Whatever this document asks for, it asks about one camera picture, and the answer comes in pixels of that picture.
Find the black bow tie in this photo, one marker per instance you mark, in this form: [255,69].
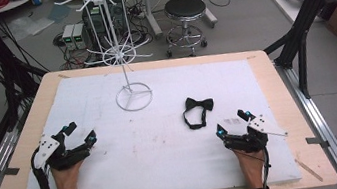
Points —
[199,109]

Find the wooden stick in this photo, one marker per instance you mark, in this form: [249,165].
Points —
[309,170]

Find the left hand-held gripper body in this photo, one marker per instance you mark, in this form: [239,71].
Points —
[53,151]

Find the white foam mat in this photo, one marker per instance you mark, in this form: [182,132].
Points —
[151,151]

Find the grey power supply unit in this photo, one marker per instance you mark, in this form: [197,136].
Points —
[68,37]
[79,36]

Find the person's left hand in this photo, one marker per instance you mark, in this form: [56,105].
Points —
[66,180]

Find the person's right hand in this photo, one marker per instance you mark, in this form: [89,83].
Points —
[252,169]

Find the black round stool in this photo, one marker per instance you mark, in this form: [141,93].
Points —
[185,24]

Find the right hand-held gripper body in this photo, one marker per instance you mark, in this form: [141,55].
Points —
[250,136]

